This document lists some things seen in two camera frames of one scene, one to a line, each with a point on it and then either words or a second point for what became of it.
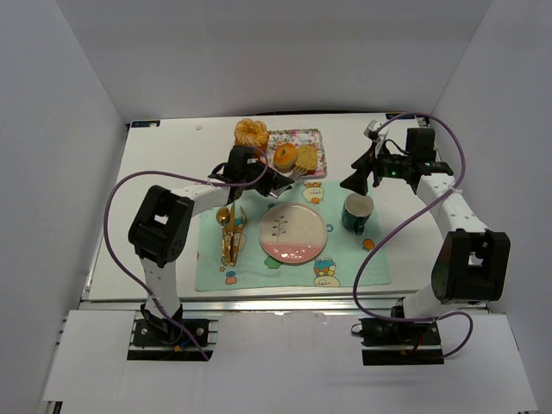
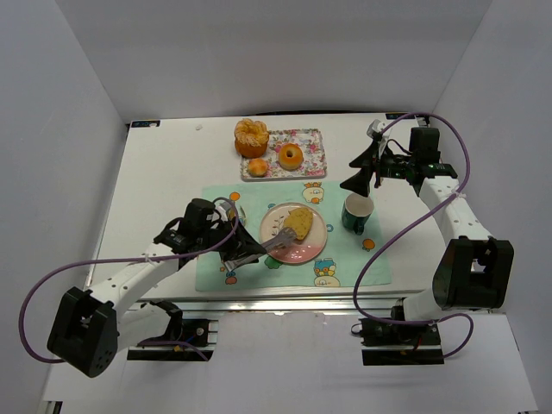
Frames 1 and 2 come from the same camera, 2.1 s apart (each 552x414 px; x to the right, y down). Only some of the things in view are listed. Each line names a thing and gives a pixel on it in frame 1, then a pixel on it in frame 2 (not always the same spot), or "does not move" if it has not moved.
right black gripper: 371,168 does not move
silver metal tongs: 297,172 -> 279,240
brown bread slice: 307,158 -> 299,219
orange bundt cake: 253,133 does not move
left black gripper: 266,184 -> 233,241
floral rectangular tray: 302,137 does not move
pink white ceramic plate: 292,233 does not move
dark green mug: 356,210 does not move
